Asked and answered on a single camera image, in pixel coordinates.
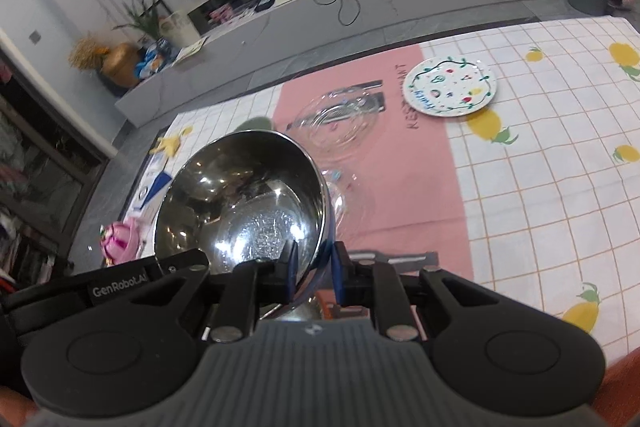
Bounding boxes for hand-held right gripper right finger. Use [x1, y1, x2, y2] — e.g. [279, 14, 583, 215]
[332, 241, 497, 341]

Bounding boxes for pink photo card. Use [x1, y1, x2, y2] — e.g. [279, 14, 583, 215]
[209, 4, 236, 25]

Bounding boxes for small clear glass dish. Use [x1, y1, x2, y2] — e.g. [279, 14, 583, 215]
[320, 166, 351, 233]

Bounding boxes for pink placemat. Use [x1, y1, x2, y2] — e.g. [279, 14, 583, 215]
[272, 44, 476, 290]

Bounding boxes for pink toy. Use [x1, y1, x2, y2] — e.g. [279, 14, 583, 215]
[99, 217, 146, 265]

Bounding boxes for grey marble television bench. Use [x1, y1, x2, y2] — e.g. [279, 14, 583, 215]
[115, 0, 576, 125]

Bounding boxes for checked lemon tablecloth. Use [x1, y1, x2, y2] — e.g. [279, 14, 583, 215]
[131, 14, 640, 358]

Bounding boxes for blue snack packets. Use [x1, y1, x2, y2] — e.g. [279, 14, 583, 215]
[135, 49, 170, 80]

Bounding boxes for stainless steel bowl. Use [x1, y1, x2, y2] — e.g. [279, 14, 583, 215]
[152, 130, 335, 322]

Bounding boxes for gold vase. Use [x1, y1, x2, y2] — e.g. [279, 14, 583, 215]
[100, 43, 143, 88]

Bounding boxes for blue and white box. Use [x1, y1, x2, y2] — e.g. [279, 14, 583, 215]
[131, 154, 176, 218]

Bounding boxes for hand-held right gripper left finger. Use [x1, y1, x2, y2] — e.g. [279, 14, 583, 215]
[132, 240, 300, 343]

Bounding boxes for white painted plate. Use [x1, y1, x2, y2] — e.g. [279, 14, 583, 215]
[402, 55, 498, 118]

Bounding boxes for clear glass plate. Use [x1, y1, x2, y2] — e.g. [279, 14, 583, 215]
[287, 89, 384, 154]

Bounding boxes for green leafy plant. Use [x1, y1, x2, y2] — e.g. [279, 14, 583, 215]
[112, 0, 173, 40]

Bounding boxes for loose papers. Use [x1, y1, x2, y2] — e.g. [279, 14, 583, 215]
[172, 36, 208, 65]

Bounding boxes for dried yellow flowers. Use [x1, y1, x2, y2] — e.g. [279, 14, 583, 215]
[67, 34, 111, 70]

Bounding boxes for dark cabinet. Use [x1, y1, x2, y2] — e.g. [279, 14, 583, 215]
[0, 57, 111, 293]

